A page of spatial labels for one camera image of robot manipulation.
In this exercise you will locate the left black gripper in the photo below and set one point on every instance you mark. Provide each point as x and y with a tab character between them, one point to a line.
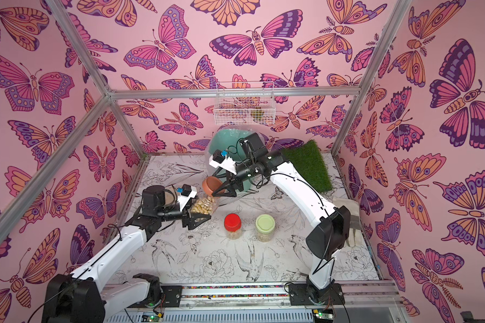
191	224

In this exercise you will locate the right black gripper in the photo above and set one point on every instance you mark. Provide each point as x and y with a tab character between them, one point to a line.
232	177

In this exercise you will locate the peanut jar clear plastic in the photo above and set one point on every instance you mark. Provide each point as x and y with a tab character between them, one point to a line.
210	205

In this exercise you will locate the brown jar lid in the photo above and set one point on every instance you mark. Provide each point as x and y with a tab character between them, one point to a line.
211	184

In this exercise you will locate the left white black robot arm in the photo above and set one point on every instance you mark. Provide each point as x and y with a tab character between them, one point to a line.
84	296

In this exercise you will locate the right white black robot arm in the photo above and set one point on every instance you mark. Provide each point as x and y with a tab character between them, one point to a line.
331	224

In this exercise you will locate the red lid peanut jar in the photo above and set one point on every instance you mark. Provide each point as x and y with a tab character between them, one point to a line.
233	226

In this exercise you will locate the mint green trash bin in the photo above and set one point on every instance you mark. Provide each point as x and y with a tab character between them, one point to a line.
226	141

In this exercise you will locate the green lid peanut jar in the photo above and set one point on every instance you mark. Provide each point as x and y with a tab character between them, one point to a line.
265	226

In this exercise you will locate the green object in basket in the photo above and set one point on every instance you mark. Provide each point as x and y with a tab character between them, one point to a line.
257	114

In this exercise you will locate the green artificial grass mat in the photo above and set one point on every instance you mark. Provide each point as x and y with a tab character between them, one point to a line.
310	164

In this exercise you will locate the right beige cloth glove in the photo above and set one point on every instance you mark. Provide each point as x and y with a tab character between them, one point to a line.
355	234

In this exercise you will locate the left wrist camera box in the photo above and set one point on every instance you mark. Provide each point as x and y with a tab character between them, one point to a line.
184	194

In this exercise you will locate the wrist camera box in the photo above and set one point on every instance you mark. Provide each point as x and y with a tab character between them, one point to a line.
184	194
221	159

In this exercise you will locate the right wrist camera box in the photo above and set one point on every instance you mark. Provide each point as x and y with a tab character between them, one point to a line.
221	159

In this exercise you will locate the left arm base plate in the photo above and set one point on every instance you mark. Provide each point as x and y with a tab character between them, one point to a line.
170	297

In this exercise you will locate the white wire wall basket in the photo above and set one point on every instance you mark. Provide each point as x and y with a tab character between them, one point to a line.
234	101

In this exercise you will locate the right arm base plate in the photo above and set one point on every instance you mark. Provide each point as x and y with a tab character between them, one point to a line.
309	295

